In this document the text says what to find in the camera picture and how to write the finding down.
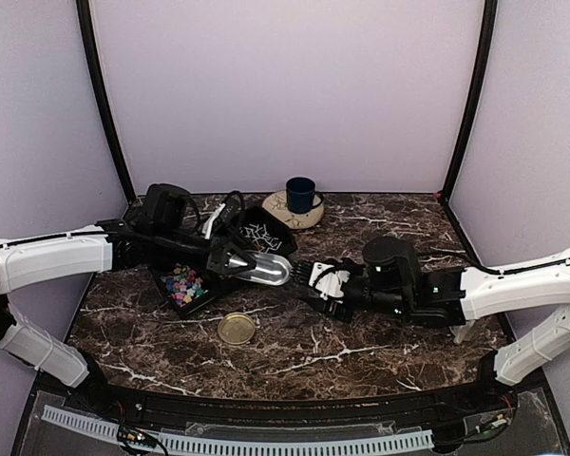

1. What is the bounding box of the metal scoop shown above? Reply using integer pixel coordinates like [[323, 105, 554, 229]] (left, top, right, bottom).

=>
[[228, 252, 293, 286]]

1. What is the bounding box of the black three-compartment candy tray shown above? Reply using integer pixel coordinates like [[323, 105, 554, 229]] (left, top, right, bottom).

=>
[[149, 206, 297, 320]]

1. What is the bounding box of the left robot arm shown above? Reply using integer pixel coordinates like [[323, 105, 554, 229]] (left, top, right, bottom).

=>
[[0, 183, 257, 414]]

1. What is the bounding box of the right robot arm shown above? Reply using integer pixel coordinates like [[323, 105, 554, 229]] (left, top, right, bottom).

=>
[[289, 236, 570, 412]]

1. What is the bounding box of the beige ceramic plate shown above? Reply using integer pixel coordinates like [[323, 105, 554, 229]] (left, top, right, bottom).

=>
[[261, 190, 325, 230]]

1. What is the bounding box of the gold jar lid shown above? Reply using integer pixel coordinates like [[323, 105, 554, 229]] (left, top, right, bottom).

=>
[[218, 313, 256, 345]]

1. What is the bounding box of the dark blue mug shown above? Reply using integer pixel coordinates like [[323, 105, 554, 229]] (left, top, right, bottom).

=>
[[286, 177, 324, 214]]

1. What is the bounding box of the white mug yellow inside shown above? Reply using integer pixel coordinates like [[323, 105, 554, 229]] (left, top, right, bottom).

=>
[[449, 321, 474, 345]]

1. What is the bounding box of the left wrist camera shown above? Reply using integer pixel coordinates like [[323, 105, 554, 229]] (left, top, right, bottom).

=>
[[201, 202, 236, 240]]

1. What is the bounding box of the white slotted cable duct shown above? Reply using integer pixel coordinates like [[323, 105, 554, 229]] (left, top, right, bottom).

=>
[[41, 405, 434, 456]]

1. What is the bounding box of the left black frame post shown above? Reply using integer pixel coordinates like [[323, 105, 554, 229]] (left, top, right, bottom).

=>
[[75, 0, 136, 203]]

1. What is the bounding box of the black frame post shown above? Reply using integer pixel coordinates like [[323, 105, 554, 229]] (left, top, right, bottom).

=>
[[75, 0, 136, 203], [439, 0, 498, 205]]

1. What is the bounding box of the right black frame post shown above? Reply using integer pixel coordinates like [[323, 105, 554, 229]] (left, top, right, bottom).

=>
[[439, 0, 498, 205]]

